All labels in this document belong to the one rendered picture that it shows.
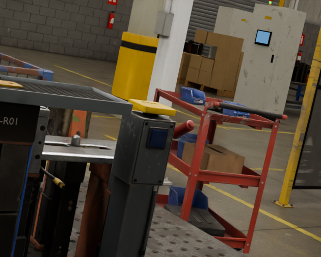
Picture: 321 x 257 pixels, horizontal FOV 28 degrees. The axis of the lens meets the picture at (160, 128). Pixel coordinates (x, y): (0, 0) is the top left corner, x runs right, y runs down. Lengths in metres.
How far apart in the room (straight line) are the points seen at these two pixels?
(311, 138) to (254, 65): 6.06
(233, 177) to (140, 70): 5.03
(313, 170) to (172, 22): 1.83
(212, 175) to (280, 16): 8.16
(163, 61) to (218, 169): 1.92
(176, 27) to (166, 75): 0.39
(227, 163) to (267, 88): 7.91
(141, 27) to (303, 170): 3.49
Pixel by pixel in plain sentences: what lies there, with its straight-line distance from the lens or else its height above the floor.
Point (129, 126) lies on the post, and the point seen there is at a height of 1.12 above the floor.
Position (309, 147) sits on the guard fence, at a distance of 5.68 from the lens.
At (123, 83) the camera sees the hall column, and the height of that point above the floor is 0.45.
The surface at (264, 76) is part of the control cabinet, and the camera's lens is 11.42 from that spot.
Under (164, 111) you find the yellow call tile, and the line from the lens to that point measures 1.04.
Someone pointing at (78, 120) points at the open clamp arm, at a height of 1.03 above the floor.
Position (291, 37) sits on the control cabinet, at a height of 1.52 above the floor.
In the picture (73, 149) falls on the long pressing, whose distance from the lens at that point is 1.36.
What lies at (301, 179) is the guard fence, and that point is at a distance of 5.72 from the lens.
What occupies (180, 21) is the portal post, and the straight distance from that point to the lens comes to 5.20.
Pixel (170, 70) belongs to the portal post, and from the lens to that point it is 5.21.
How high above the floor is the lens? 1.29
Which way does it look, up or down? 9 degrees down
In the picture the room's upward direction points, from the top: 12 degrees clockwise
